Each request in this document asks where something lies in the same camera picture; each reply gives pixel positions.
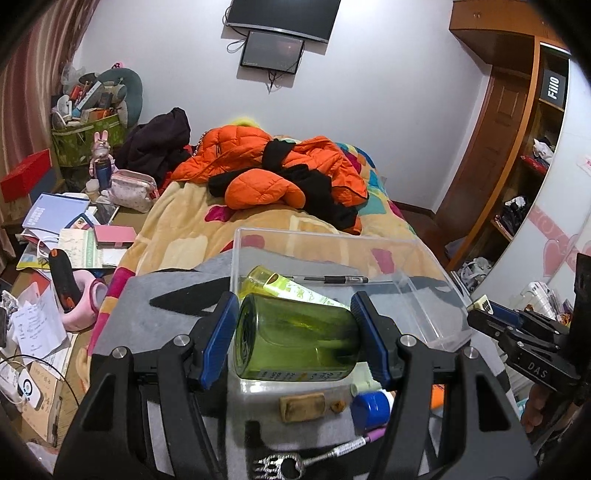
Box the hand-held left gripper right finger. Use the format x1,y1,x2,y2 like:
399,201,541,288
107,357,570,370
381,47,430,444
350,291,539,480

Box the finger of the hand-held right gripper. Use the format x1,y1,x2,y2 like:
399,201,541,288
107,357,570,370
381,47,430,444
466,310,583,385
485,299,573,337

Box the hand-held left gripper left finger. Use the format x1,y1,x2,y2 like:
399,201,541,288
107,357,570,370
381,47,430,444
54,292,241,480

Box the clear plastic box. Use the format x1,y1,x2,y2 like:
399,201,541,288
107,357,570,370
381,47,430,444
232,226,472,352

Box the blue capped sunscreen tube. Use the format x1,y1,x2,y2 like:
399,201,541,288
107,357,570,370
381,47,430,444
350,390,398,435

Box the green glass jar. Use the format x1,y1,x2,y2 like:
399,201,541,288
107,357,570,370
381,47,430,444
232,294,363,381

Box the person's right hand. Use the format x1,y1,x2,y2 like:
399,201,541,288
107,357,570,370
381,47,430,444
521,383,557,435

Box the white bag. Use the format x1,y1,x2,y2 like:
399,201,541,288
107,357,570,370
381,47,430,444
457,257,495,291

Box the black pen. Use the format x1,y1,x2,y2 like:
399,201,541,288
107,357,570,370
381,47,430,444
288,274,370,284

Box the grey black blanket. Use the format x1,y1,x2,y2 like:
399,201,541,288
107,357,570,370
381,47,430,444
90,247,511,480

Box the green printed tube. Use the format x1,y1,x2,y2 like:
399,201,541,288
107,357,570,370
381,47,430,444
245,265,352,311

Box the brown eraser block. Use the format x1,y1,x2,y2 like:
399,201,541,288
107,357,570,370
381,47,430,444
278,392,326,423

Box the dark folded clothes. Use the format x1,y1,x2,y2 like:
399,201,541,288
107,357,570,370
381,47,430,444
499,196,529,236

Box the white wardrobe door pink hearts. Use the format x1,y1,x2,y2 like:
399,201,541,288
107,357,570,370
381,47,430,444
471,55,591,333

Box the purple capped pen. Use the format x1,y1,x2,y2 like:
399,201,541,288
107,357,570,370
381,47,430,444
323,427,386,460

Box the colourful printed blanket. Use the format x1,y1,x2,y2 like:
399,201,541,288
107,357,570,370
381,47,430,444
76,134,444,407

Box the pink notebook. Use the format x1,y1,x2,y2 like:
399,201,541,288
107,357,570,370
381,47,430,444
93,224,137,250

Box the black garment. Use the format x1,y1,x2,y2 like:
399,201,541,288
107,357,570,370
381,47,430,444
208,138,370,232

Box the green white printed booklet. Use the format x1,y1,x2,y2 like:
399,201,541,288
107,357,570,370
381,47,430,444
58,228,105,269

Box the black orange tool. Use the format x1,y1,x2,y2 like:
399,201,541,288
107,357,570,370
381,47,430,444
48,248,80,315

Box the dark phone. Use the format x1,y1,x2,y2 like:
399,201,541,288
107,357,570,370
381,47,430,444
95,202,121,226

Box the pink cosmetic pouch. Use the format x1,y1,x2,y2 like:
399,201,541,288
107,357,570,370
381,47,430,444
108,170,160,213

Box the wooden door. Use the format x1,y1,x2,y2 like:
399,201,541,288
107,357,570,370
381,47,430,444
436,69,536,243

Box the white paper sheets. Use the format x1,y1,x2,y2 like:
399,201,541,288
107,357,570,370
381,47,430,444
8,286,68,358

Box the orange down jacket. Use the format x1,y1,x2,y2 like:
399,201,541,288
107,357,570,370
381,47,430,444
166,122,370,234

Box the white charger device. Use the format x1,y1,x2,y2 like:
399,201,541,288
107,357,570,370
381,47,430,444
16,371,43,411

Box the pink rabbit figure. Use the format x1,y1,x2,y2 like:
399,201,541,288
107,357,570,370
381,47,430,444
90,130,116,191

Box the black box with white print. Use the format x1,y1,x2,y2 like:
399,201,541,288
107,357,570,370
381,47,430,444
538,43,570,112

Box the dark coat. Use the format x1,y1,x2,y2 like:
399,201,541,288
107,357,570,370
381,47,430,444
113,107,192,183

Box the pale blue notebook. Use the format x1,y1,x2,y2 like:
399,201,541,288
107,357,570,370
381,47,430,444
21,193,90,232

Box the green storage box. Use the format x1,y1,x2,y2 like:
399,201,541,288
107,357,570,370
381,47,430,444
51,113,127,168

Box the red box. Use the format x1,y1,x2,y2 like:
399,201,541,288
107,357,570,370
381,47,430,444
0,148,52,204

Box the grey neck pillow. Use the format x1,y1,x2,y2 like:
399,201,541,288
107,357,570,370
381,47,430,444
95,68,144,130

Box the wooden wardrobe shelf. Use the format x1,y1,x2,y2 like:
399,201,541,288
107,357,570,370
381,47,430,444
449,0,573,278

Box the striped curtain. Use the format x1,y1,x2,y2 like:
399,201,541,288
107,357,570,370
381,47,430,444
0,0,100,268

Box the small black wall screen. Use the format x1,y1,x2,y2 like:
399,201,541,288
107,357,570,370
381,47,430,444
239,30,305,76

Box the black wall television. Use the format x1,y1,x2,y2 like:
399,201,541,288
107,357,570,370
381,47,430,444
225,0,342,44

